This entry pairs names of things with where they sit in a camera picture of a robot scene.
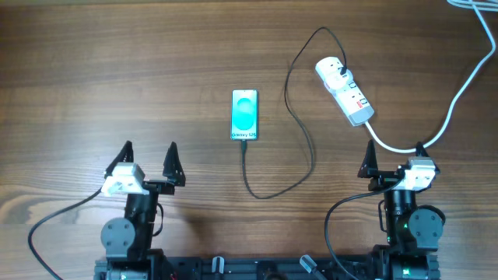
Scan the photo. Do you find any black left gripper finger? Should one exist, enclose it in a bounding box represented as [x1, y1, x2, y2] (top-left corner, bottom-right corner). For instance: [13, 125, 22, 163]
[105, 141, 134, 173]
[163, 142, 186, 187]

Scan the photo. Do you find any black USB charging cable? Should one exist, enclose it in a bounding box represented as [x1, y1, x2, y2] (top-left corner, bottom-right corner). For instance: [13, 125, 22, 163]
[240, 26, 349, 201]

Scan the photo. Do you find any white grey power strip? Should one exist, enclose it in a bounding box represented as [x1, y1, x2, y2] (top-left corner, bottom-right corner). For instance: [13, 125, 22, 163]
[315, 57, 374, 127]

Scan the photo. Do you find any smartphone with teal screen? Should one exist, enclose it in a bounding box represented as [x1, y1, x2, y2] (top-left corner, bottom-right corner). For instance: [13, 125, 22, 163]
[230, 89, 258, 140]

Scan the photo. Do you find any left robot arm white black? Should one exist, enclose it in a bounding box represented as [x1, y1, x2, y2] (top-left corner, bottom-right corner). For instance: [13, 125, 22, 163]
[93, 141, 186, 280]

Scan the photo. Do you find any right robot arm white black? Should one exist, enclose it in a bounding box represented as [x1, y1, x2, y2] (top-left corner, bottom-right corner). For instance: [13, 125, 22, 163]
[358, 140, 446, 280]

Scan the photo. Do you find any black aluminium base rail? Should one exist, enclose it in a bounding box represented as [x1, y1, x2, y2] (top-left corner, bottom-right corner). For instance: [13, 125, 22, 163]
[93, 255, 441, 280]

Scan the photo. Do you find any white USB wall charger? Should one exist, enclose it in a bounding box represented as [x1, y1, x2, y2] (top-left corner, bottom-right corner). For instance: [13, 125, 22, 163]
[324, 70, 353, 94]

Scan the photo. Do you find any white power strip cord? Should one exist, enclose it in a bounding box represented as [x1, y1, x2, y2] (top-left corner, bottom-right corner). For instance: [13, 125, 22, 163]
[364, 0, 498, 154]

